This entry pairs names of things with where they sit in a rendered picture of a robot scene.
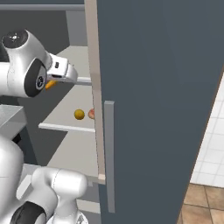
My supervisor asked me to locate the dark grey freezer door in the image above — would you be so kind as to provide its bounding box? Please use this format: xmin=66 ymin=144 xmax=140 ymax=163
xmin=84 ymin=0 xmax=224 ymax=224

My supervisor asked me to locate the orange carrot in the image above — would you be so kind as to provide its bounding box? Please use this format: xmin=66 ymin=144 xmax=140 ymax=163
xmin=45 ymin=80 xmax=58 ymax=91

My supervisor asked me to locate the grey freezer cabinet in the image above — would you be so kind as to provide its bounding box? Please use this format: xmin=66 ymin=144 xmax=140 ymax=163
xmin=0 ymin=0 xmax=102 ymax=215

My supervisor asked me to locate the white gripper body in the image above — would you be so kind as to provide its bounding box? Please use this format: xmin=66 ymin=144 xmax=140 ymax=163
xmin=64 ymin=60 xmax=80 ymax=86

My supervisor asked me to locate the grey freezer door handle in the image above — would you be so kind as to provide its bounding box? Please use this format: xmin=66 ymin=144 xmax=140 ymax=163
xmin=103 ymin=100 xmax=116 ymax=214

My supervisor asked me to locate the white freezer shelf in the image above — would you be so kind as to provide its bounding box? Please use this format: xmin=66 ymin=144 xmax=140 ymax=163
xmin=54 ymin=45 xmax=94 ymax=87
xmin=38 ymin=84 xmax=97 ymax=134
xmin=46 ymin=130 xmax=101 ymax=183

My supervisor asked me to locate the pink peach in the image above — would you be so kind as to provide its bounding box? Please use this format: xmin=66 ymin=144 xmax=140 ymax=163
xmin=87 ymin=108 xmax=96 ymax=120

